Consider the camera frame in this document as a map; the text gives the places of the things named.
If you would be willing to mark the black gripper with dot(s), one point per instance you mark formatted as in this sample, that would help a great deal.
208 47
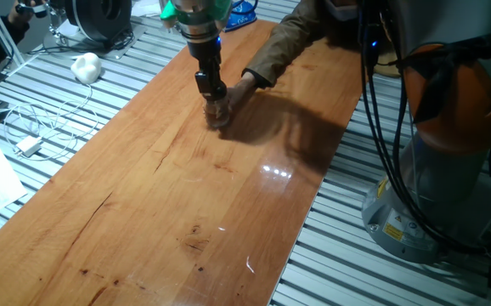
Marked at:
205 55

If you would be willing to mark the clear glass jar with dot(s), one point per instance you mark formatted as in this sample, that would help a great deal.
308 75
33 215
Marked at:
211 119

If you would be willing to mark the black handheld device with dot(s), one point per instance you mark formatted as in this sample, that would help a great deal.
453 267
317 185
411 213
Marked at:
37 10

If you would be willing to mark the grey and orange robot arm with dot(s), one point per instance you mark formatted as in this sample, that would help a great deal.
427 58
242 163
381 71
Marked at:
453 106

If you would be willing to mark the bare helper hand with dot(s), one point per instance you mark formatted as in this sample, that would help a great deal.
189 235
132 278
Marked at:
241 91

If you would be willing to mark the operator hand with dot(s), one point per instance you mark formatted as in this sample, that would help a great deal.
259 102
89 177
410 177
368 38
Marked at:
16 19

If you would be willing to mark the blue tissue pack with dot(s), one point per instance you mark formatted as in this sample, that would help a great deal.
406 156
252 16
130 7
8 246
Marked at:
245 19

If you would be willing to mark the white lumpy plastic object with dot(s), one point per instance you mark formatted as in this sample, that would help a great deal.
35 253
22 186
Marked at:
86 68

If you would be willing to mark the brown wooden board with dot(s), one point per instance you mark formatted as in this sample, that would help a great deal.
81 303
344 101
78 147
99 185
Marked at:
143 191

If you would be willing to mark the person in dark clothes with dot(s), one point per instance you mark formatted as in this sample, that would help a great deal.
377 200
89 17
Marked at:
343 8

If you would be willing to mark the silver metal stand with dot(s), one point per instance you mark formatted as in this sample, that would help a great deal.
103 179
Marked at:
56 25

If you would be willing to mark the round wooden disc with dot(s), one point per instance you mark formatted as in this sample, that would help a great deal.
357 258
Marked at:
387 68

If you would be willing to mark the white charger adapter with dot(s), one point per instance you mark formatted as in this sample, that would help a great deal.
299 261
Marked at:
28 146

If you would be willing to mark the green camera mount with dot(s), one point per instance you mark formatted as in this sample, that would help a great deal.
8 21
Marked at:
203 10

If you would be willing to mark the aluminium frame post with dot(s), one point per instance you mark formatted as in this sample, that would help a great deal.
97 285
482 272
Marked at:
1 34

